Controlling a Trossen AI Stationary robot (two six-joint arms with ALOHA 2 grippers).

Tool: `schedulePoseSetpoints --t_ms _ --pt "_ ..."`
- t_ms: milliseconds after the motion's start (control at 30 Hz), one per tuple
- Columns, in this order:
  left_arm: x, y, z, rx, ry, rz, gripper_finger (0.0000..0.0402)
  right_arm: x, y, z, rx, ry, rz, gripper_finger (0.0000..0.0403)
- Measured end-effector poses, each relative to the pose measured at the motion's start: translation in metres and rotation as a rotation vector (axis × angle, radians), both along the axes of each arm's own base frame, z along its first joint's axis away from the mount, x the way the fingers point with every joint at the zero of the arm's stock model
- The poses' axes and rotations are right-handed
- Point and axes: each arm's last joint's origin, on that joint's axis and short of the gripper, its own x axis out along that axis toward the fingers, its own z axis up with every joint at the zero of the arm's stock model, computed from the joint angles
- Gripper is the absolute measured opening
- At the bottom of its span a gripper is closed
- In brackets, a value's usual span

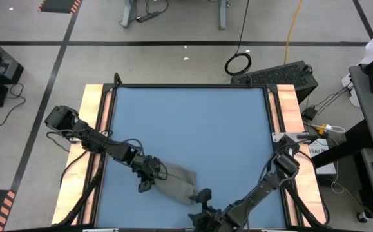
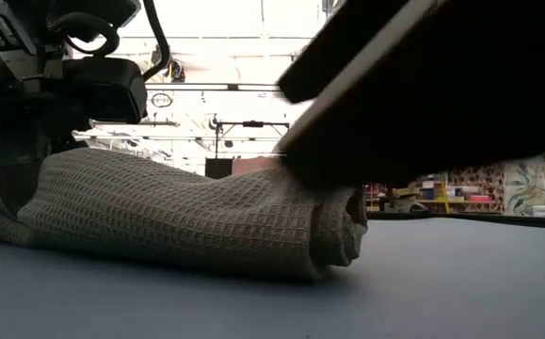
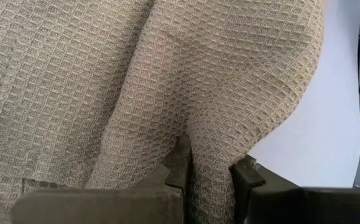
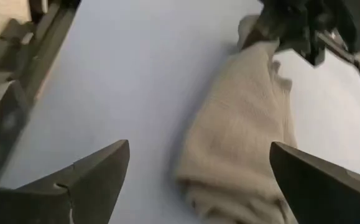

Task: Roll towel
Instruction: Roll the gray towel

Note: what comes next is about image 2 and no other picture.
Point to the leaf print fabric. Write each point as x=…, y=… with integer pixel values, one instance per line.
x=531, y=186

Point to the black stand frame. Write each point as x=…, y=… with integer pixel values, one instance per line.
x=253, y=124

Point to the grey waffle-weave towel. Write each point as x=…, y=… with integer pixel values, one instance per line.
x=159, y=212

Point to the wooden workbench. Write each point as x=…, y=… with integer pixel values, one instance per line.
x=422, y=203

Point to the pink flat box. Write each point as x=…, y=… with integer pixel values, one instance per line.
x=480, y=198

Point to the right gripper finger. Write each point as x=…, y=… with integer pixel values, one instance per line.
x=441, y=103
x=333, y=52

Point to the brown floral fabric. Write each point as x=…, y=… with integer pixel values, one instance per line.
x=481, y=181

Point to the long ceiling light bar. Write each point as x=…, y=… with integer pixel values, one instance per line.
x=206, y=87

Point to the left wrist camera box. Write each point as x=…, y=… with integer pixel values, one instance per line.
x=105, y=89

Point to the small black monitor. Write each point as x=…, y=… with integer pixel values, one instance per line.
x=219, y=168

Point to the pink hanging cloth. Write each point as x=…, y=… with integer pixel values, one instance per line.
x=253, y=165

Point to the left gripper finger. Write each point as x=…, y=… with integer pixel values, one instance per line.
x=15, y=183

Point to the white bucket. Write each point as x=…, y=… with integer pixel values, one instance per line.
x=543, y=211

